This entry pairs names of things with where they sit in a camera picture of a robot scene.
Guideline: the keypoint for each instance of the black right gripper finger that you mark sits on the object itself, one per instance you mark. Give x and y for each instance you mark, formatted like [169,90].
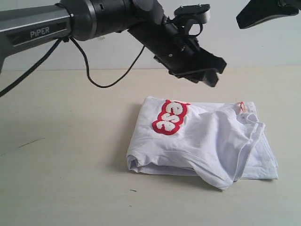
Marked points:
[259,11]

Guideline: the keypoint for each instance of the orange garment tag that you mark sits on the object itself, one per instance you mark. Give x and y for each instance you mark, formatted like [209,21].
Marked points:
[242,107]

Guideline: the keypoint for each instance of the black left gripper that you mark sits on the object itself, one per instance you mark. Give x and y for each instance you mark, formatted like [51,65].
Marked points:
[181,56]

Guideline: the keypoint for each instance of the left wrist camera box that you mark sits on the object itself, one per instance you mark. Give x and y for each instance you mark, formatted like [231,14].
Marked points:
[186,16]

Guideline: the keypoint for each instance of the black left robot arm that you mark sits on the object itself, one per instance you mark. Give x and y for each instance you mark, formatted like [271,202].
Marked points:
[82,20]

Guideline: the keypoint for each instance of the white t-shirt red lettering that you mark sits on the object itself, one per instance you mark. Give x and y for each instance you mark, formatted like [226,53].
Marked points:
[213,141]

